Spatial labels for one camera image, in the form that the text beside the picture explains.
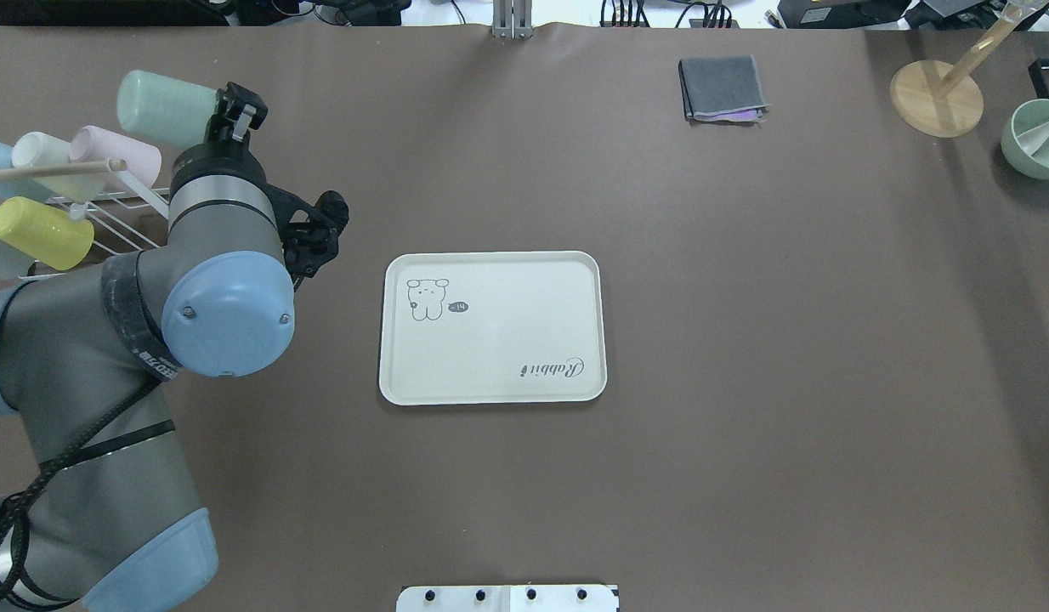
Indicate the cream plastic cup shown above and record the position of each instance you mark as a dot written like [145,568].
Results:
[37,149]

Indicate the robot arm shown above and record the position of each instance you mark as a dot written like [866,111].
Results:
[113,518]

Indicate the cream rabbit tray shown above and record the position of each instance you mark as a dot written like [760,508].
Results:
[476,328]

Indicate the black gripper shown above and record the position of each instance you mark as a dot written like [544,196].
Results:
[211,159]

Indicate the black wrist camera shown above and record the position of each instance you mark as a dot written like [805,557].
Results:
[309,234]

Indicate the green bowl with spoon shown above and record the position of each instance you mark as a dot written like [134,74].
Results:
[1025,139]

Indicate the folded grey cloth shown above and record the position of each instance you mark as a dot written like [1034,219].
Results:
[722,89]

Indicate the green plastic cup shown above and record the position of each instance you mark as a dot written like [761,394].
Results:
[161,109]

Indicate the yellow plastic cup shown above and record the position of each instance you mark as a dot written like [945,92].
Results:
[45,233]

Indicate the light blue plastic cup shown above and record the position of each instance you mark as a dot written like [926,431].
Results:
[26,187]

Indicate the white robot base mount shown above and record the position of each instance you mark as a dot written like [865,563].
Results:
[510,597]

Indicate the wooden cup stand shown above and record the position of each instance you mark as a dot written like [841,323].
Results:
[943,100]

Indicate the aluminium frame post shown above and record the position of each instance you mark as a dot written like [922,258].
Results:
[512,19]

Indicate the pink plastic cup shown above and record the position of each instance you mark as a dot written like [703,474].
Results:
[94,144]

